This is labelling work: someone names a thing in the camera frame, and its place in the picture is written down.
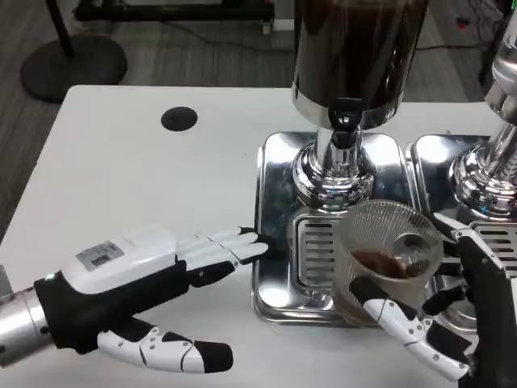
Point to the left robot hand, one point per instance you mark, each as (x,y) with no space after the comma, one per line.
(105,291)

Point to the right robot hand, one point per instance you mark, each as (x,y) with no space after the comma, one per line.
(493,307)

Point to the clear ribbed glass cup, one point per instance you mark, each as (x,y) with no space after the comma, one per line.
(379,230)

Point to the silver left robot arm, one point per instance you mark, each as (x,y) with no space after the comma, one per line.
(20,323)

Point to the steel drip grid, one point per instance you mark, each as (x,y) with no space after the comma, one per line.
(315,258)
(501,246)

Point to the chrome drink dispenser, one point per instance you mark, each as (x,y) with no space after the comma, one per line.
(493,178)

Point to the steel drip tray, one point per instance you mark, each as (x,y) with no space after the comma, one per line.
(274,194)
(430,178)

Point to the black round stand base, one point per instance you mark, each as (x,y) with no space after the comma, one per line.
(76,72)

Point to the black stand pole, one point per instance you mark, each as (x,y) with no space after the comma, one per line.
(60,26)

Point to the small red object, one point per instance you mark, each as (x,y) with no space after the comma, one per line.
(463,22)

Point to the drink dispenser with dark liquid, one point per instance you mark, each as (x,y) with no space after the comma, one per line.
(351,52)

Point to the white box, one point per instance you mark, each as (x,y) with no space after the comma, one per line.
(283,25)

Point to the black metal frame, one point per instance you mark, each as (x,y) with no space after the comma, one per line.
(169,11)

